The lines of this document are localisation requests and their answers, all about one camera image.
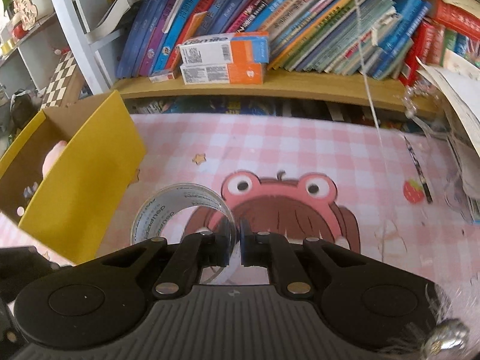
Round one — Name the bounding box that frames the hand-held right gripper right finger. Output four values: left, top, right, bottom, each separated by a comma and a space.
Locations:
239, 219, 428, 298

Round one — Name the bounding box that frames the white hanging cable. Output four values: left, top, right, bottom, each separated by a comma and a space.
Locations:
348, 0, 389, 263

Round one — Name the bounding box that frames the clear tape roll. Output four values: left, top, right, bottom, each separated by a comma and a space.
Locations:
130, 182, 241, 286

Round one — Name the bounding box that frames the silver bell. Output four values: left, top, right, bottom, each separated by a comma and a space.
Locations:
425, 318, 470, 359

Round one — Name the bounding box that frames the dark fuzzy cloth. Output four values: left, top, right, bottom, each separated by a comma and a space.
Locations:
9, 91, 40, 130

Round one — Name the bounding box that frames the grey toy truck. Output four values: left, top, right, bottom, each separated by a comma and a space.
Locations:
22, 181, 40, 202

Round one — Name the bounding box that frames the small red white box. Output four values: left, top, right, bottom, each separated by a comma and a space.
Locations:
149, 69, 179, 83

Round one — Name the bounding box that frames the orange white toothpaste box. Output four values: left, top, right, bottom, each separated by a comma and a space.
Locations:
179, 61, 268, 85
176, 31, 270, 67

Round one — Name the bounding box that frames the row of colourful books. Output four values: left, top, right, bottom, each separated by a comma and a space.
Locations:
116, 0, 432, 82

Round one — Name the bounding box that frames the thick red dictionary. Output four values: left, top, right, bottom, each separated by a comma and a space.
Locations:
433, 1, 480, 40

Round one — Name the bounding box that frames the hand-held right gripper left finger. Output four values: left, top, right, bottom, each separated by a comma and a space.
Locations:
77, 219, 233, 301

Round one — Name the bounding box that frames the black pen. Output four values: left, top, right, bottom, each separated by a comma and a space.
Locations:
403, 134, 434, 204

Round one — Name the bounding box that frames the clear bead string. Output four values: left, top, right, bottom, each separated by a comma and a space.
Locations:
401, 84, 428, 121

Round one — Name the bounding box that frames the pink plush toy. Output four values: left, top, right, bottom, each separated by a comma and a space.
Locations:
42, 140, 68, 181

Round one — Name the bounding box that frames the white wooden desk bookshelf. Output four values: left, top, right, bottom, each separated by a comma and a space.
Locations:
43, 0, 480, 121

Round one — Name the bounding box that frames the yellow cardboard box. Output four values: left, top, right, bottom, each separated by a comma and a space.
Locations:
0, 89, 147, 265

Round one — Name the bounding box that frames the pile of papers and books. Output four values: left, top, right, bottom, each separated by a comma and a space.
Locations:
416, 50, 480, 226

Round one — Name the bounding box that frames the cartoon paper cutout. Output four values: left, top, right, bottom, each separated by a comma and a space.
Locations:
0, 0, 38, 33

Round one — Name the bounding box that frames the wooden chessboard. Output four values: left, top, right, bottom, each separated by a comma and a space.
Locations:
39, 50, 78, 110

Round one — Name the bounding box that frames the fluffy grey pompom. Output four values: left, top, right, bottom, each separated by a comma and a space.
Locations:
386, 277, 473, 360

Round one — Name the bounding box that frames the white side shelf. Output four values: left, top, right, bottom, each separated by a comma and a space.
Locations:
0, 7, 72, 95

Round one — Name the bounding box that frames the pink checked desk mat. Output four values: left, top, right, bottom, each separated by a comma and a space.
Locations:
0, 114, 480, 308

